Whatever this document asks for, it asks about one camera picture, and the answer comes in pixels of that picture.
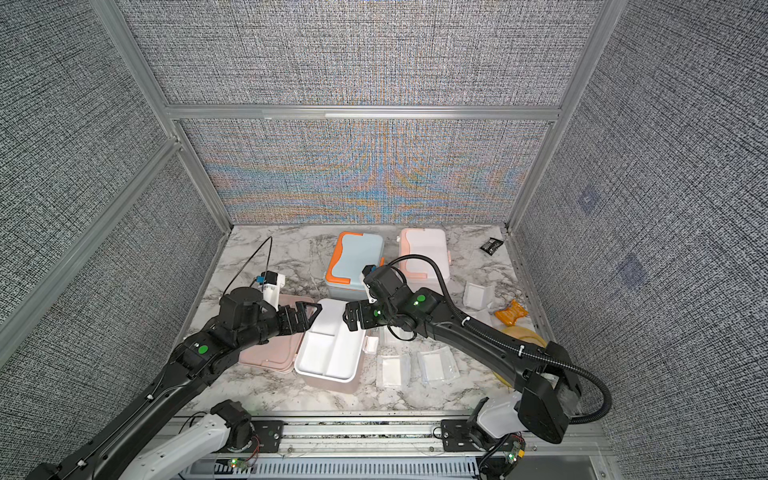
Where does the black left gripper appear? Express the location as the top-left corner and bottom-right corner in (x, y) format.
(237, 300), (323, 352)

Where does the white pink medicine chest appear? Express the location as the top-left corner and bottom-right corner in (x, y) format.
(397, 228), (451, 293)

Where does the orange plastic toy piece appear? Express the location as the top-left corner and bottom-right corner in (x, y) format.
(494, 300), (529, 326)

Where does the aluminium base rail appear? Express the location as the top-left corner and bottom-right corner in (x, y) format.
(107, 413), (619, 480)

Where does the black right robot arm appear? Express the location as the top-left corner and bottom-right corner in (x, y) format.
(344, 254), (613, 444)

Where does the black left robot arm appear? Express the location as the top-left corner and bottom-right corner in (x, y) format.
(27, 287), (323, 479)

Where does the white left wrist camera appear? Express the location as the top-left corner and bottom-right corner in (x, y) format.
(257, 270), (286, 309)

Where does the blue orange medicine box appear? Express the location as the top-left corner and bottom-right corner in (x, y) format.
(325, 232), (384, 301)

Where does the black foil sachet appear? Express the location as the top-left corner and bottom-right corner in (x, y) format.
(480, 237), (504, 256)

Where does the pink white medicine box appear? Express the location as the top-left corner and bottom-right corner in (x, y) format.
(239, 298), (366, 394)

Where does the clear plastic gauze box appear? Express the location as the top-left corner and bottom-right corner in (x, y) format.
(463, 282), (495, 311)

